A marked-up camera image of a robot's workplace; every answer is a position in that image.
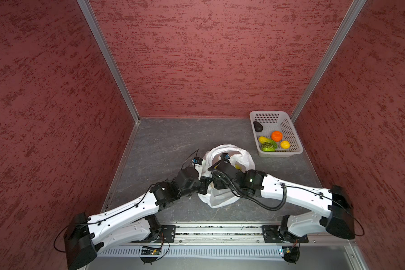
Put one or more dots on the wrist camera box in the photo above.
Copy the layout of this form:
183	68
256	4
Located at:
225	156
193	159

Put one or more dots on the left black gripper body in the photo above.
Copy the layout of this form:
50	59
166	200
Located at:
200	186

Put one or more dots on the left aluminium corner post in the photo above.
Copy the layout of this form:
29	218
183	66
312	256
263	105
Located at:
92	22

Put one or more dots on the dark avocado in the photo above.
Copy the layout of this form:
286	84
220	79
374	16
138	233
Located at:
257	126

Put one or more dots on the orange fruit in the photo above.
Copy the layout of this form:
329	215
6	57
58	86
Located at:
277	136

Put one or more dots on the white plastic bag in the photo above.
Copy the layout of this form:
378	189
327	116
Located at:
217	198

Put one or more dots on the yellow lemon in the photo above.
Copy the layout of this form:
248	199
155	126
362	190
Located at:
285	144

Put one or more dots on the right aluminium corner post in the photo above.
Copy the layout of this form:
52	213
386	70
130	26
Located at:
338	38

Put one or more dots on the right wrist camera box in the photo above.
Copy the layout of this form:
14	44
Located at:
225	156

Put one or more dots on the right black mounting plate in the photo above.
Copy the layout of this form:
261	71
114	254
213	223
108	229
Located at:
274	235

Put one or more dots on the perforated metal cable tray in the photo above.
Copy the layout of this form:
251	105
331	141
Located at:
211	252

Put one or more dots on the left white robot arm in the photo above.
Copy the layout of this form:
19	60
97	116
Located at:
85	236

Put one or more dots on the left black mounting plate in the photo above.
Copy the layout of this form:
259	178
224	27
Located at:
159	234

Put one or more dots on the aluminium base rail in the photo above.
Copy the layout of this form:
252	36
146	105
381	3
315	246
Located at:
206	234

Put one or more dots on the black mounting plate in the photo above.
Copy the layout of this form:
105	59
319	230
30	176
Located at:
274	235
159	234

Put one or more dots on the white perforated plastic basket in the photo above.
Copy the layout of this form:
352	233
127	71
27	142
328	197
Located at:
276	121

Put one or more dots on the aluminium corner post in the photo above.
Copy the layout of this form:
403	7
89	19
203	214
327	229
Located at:
338	38
92	22

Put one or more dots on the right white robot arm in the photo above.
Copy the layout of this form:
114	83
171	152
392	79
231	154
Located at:
329	210

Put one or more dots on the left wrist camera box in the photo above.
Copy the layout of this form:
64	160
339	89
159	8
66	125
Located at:
193	159

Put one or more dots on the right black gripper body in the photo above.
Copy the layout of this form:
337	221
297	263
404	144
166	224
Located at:
221	184

